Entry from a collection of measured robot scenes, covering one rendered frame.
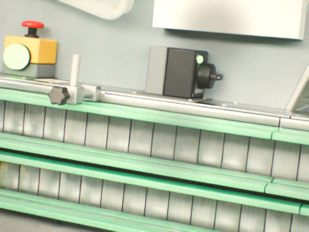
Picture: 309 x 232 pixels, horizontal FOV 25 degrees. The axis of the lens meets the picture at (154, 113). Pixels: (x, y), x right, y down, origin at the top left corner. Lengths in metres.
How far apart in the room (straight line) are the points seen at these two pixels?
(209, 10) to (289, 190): 0.34
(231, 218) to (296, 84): 0.25
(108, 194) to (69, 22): 0.34
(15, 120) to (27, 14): 0.23
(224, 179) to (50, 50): 0.45
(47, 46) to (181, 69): 0.27
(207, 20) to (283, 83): 0.16
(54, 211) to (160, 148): 0.19
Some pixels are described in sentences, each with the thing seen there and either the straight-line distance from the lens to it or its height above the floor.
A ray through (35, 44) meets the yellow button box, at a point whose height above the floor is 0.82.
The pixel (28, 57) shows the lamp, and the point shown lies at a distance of 1.23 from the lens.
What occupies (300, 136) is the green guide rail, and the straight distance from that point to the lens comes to 0.96.
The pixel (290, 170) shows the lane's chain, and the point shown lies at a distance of 1.05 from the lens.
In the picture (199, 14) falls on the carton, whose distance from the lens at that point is 1.14.
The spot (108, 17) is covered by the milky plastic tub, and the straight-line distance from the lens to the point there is 1.18.
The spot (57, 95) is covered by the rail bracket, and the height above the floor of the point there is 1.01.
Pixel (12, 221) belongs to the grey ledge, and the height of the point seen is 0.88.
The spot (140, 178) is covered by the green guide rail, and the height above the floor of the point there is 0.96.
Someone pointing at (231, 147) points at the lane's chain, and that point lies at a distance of 1.06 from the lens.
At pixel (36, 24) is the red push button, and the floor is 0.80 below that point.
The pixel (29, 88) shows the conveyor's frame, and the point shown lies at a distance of 1.18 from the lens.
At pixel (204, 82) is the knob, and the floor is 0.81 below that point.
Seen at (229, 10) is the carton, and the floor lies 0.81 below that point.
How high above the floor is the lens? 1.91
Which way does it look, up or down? 70 degrees down
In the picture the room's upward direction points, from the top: 101 degrees counter-clockwise
